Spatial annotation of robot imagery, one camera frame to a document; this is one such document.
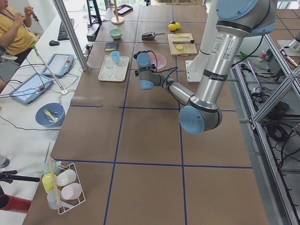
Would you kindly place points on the pink bowl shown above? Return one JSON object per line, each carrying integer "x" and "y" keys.
{"x": 158, "y": 61}

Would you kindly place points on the stainless steel ice scoop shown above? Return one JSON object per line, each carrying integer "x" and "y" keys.
{"x": 151, "y": 35}

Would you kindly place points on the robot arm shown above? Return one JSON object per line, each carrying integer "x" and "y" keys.
{"x": 236, "y": 19}

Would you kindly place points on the blue plastic cup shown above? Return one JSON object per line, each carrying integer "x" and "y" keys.
{"x": 115, "y": 55}

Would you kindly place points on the cream bear tray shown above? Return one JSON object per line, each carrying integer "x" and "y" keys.
{"x": 119, "y": 70}

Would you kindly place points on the clear wine glass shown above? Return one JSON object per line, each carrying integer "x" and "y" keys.
{"x": 109, "y": 63}

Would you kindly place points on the lemon half slice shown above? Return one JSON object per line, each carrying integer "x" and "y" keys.
{"x": 179, "y": 47}

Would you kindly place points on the wooden cutting board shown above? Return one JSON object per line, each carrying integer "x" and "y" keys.
{"x": 189, "y": 49}

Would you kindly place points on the yellow plastic knife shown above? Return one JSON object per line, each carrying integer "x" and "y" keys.
{"x": 180, "y": 36}

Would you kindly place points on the steel cylinder black cap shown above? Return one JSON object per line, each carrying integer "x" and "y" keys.
{"x": 183, "y": 41}

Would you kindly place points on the green bowl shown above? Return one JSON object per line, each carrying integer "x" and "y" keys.
{"x": 116, "y": 33}

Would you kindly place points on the round yellow lemon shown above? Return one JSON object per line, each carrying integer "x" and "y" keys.
{"x": 172, "y": 27}

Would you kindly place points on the oval yellow lemon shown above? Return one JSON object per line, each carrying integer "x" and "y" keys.
{"x": 178, "y": 25}

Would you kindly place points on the yellow plastic fork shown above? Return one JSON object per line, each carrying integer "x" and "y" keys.
{"x": 50, "y": 115}

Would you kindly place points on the wooden paper towel stand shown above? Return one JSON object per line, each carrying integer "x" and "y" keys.
{"x": 117, "y": 20}

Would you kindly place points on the blue bowl with fork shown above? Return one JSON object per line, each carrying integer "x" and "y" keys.
{"x": 56, "y": 109}

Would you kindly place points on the blue teach pendant far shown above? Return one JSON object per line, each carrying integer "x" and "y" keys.
{"x": 60, "y": 64}

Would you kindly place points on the blue teach pendant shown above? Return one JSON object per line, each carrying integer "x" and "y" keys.
{"x": 60, "y": 64}
{"x": 31, "y": 88}

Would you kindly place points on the black keyboard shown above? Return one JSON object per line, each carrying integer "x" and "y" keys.
{"x": 62, "y": 35}

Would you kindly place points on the blue teach pendant near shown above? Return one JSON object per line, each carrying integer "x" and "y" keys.
{"x": 31, "y": 88}

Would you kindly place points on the black computer mouse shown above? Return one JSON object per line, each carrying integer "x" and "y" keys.
{"x": 54, "y": 43}

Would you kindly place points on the person in yellow shirt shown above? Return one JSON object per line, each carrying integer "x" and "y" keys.
{"x": 15, "y": 37}

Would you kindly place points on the red cylinder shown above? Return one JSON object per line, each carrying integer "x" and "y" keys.
{"x": 14, "y": 204}

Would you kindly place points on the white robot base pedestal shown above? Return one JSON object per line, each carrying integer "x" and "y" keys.
{"x": 195, "y": 67}

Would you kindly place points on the white wire cup rack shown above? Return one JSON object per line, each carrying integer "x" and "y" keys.
{"x": 62, "y": 186}

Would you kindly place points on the aluminium frame post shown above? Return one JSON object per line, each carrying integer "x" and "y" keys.
{"x": 76, "y": 30}

